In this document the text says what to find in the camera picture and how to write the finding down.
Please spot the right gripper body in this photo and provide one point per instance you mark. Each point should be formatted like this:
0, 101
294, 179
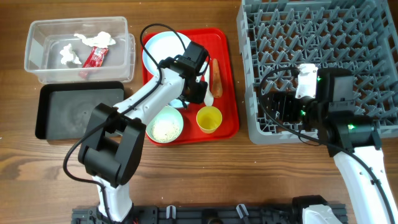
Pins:
292, 109

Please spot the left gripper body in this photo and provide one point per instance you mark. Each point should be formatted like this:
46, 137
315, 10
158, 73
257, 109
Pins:
197, 93

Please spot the light blue bowl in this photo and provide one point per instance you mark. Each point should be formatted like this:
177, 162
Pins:
178, 104

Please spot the yellow plastic cup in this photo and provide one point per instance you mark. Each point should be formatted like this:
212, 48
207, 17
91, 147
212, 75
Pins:
209, 119

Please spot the green bowl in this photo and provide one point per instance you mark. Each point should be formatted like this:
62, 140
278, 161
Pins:
168, 113

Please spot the white rice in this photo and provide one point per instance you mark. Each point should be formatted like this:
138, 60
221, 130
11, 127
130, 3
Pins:
164, 131

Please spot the red sauce packet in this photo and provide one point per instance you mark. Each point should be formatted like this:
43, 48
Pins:
94, 60

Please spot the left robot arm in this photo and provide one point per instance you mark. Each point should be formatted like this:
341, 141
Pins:
111, 148

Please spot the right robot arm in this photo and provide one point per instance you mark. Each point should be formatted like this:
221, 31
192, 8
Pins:
322, 110

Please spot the grey dishwasher rack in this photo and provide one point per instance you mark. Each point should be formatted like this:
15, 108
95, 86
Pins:
357, 35

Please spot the white plastic spoon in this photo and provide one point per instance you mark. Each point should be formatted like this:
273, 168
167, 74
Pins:
208, 100

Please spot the orange carrot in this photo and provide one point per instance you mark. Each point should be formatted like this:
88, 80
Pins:
217, 88

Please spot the red serving tray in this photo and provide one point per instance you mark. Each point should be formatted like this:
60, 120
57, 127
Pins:
214, 40

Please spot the large light blue plate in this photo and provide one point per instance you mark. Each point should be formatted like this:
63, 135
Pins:
162, 45

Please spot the black plastic tray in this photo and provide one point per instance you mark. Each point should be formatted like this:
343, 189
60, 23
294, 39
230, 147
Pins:
64, 109

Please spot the clear plastic bin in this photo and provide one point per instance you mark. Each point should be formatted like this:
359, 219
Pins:
46, 38

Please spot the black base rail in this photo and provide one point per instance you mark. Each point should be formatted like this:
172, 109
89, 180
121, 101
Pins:
153, 214

